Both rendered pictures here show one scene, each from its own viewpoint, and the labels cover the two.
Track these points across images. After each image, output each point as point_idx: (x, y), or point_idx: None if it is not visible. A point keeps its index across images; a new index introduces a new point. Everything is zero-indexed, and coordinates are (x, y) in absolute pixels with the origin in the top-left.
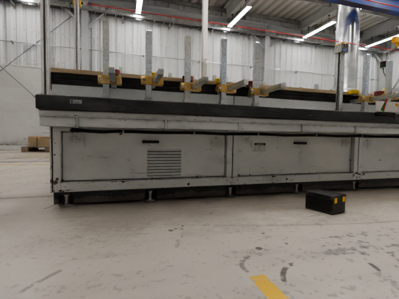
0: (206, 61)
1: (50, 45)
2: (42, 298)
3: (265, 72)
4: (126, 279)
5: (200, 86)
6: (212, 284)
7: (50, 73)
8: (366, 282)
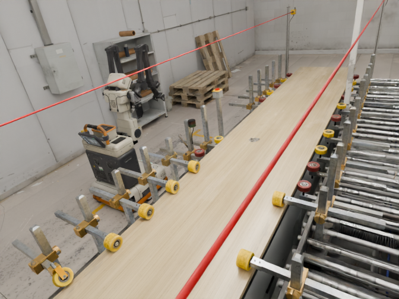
0: (348, 64)
1: (287, 61)
2: (234, 121)
3: None
4: (230, 127)
5: (262, 92)
6: (217, 133)
7: (287, 72)
8: (193, 146)
